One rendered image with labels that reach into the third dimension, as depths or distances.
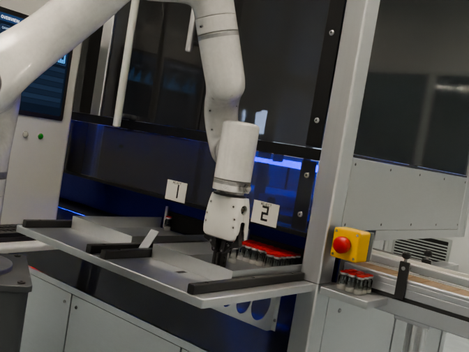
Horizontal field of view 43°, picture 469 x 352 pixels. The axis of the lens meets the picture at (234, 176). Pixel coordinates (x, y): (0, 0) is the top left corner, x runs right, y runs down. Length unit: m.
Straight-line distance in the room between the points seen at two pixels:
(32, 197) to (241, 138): 0.99
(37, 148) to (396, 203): 1.16
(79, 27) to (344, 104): 0.64
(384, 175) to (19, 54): 0.99
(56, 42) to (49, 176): 0.95
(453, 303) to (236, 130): 0.63
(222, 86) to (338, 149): 0.35
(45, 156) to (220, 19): 1.00
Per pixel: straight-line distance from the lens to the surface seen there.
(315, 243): 1.49
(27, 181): 2.07
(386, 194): 1.72
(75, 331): 2.20
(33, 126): 2.05
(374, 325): 1.84
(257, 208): 1.59
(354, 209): 1.57
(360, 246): 1.43
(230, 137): 1.29
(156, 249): 1.47
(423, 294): 1.49
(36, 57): 1.22
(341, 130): 1.47
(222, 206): 1.32
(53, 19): 1.24
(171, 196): 1.81
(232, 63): 1.29
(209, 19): 1.29
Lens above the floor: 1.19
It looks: 3 degrees down
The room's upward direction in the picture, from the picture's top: 9 degrees clockwise
